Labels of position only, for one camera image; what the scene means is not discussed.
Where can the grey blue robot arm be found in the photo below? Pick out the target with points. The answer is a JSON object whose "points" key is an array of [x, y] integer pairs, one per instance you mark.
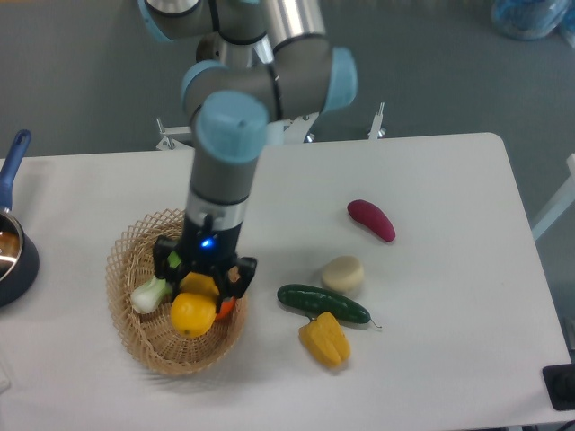
{"points": [[229, 110]]}

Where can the beige round cake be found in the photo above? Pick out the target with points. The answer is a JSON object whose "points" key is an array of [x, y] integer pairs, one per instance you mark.
{"points": [[343, 274]]}

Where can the purple sweet potato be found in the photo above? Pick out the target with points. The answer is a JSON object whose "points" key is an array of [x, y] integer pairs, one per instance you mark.
{"points": [[372, 217]]}

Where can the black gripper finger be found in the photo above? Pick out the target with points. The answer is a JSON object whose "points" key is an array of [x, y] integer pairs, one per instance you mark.
{"points": [[171, 262], [233, 279]]}

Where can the yellow bell pepper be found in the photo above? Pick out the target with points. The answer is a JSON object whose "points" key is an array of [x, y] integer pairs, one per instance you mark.
{"points": [[325, 340]]}

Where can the blue plastic bag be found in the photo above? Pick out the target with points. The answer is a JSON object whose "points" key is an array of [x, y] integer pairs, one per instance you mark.
{"points": [[534, 20]]}

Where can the yellow mango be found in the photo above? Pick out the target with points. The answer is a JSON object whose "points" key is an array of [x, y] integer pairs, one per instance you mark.
{"points": [[194, 308]]}

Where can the green bok choy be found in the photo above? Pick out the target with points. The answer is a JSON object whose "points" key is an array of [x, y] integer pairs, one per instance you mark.
{"points": [[147, 297]]}

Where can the woven wicker basket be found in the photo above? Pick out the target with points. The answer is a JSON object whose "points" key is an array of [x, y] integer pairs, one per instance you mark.
{"points": [[150, 338]]}

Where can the orange tangerine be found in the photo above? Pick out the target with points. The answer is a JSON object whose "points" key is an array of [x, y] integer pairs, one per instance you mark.
{"points": [[225, 309]]}

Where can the black device at edge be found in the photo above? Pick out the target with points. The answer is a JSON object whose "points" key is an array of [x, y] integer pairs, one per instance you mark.
{"points": [[559, 382]]}

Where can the white frame post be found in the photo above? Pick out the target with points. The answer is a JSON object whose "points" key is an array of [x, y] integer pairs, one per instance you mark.
{"points": [[558, 203]]}

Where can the blue saucepan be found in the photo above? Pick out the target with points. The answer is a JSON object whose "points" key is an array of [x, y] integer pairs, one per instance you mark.
{"points": [[20, 260]]}

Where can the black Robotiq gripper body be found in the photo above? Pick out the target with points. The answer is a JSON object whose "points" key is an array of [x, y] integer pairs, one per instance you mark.
{"points": [[202, 248]]}

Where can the dark green cucumber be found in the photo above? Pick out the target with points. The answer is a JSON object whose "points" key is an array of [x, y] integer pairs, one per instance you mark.
{"points": [[316, 300]]}

